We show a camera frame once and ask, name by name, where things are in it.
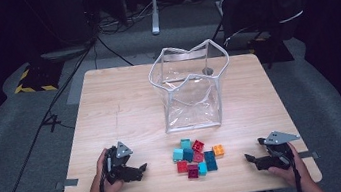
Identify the grey tape strip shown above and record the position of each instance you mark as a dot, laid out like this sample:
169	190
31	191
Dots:
68	183
311	155

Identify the orange toy brick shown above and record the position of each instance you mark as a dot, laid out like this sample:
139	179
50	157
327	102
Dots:
218	150

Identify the white metal stand frame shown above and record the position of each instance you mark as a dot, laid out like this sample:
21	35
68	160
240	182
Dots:
154	10

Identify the person's right hand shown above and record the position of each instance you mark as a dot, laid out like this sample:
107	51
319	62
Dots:
295	172

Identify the person's left hand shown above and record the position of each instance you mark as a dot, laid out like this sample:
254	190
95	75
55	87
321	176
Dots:
97	190

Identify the clear plastic bag white trim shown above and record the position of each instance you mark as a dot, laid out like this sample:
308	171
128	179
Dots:
193	106

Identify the pinkish red toy brick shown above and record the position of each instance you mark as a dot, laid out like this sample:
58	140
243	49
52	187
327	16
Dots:
198	157

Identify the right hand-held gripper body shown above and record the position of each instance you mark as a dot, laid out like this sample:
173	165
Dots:
280	158

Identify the yellow black striped base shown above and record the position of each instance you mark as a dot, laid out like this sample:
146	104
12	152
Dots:
41	78

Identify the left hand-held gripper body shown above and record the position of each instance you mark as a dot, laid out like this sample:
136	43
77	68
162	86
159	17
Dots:
113	171

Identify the grey stand base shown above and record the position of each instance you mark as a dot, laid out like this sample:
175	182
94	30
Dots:
63	54

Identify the pile of toy bricks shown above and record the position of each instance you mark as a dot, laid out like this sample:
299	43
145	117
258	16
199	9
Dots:
177	154

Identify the teal toy brick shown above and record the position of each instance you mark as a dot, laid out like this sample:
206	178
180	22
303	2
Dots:
202	169

